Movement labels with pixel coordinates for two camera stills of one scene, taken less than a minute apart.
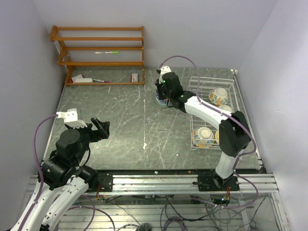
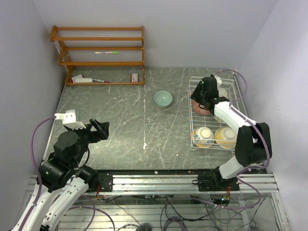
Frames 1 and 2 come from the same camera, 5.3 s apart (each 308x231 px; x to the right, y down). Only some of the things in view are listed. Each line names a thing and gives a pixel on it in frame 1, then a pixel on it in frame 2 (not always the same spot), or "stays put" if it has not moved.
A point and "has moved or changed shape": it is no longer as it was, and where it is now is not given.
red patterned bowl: (165, 102) has moved or changed shape
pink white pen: (104, 81) stays put
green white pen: (103, 52) stays put
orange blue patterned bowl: (202, 137) stays put
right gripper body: (167, 94) -> (198, 95)
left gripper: (96, 134) stays put
